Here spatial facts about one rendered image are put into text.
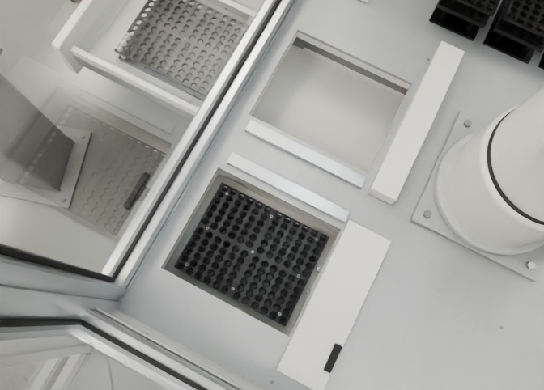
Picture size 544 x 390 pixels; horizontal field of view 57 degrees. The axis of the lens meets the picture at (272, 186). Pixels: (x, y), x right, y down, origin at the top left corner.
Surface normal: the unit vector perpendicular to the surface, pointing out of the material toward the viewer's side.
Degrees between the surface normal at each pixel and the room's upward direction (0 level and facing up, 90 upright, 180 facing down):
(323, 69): 0
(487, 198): 90
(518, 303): 0
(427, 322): 0
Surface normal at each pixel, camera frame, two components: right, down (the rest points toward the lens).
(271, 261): 0.03, -0.25
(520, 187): -0.83, 0.52
